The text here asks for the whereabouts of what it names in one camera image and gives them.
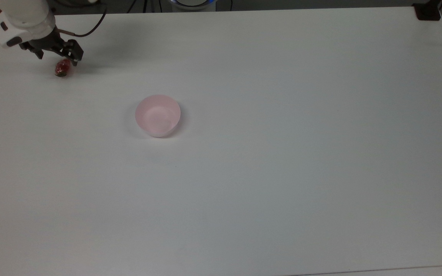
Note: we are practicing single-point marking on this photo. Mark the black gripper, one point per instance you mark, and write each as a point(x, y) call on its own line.
point(50, 43)

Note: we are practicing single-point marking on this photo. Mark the red toy strawberry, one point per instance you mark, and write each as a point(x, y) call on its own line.
point(62, 68)

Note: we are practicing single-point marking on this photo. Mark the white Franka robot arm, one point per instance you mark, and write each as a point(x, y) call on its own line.
point(25, 17)

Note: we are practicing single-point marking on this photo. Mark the pink plastic bowl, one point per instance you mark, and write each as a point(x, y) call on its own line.
point(157, 115)

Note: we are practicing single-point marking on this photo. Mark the black clamp block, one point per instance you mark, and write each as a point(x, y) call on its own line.
point(428, 11)

